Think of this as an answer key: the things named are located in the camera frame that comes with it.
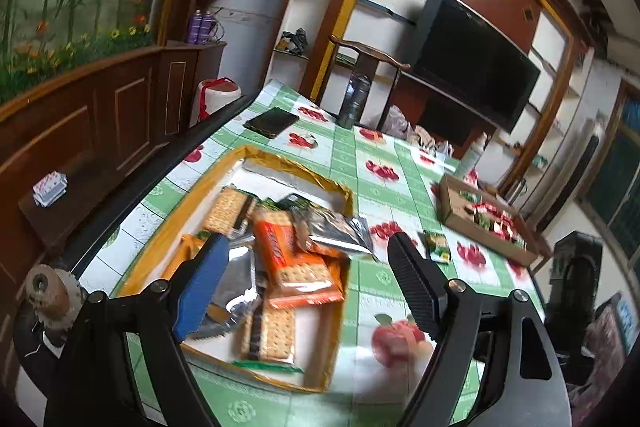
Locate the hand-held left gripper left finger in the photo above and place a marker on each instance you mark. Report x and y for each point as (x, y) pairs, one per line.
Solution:
(200, 292)

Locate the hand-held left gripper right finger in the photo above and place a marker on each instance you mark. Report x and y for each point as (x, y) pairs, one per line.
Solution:
(415, 292)

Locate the silver foil packet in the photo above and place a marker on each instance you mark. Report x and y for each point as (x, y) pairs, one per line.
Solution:
(335, 232)
(235, 277)

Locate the orange packet with pea picture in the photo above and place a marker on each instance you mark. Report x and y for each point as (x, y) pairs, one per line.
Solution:
(187, 252)

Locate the cracker packet with green edge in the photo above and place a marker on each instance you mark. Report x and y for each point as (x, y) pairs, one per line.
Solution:
(270, 337)

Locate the brown cardboard box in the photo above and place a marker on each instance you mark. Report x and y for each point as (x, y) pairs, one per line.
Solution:
(465, 222)

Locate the cracker packet with black stripe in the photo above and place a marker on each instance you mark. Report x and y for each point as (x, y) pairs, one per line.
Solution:
(232, 207)

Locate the orange cracker packet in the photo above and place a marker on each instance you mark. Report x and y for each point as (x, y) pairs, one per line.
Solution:
(290, 257)

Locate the golden cardboard tray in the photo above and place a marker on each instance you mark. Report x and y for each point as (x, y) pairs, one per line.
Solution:
(327, 347)

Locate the black and green packet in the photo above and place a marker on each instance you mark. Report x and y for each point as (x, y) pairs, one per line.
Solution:
(295, 203)

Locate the small green snack packet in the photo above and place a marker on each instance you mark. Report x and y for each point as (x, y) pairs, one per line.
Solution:
(436, 247)

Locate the pile of small snack packets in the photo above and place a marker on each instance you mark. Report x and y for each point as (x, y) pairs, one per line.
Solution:
(495, 219)

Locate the white spray bottle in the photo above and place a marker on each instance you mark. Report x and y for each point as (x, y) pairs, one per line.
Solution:
(472, 154)

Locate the rusty metal gear wheel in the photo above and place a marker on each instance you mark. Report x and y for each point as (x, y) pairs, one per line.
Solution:
(47, 289)

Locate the black appliance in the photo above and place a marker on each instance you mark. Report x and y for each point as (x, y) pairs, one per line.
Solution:
(575, 267)

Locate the pale plastic bag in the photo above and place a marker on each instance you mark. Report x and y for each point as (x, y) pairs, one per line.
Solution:
(400, 119)

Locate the deck of playing cards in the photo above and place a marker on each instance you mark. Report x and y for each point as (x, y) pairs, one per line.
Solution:
(50, 189)

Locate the black smartphone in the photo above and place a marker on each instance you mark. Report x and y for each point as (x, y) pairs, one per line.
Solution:
(272, 122)

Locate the patterned cloth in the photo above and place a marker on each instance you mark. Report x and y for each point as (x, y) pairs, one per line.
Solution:
(607, 332)

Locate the grey water bottle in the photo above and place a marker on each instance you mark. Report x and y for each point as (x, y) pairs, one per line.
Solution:
(352, 104)

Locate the brown wooden cabinet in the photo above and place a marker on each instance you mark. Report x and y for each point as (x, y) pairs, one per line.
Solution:
(125, 107)

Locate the white standing air conditioner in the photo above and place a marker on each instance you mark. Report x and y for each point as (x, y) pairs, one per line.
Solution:
(585, 157)

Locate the green glass window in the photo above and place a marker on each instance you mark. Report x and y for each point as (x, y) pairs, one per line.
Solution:
(622, 187)

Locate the black flat television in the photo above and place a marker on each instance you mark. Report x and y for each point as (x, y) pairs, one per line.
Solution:
(470, 57)

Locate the wooden chair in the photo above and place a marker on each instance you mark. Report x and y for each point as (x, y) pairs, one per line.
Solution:
(370, 53)

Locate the purple bottle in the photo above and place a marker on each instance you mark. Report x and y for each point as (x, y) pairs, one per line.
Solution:
(193, 29)
(205, 29)

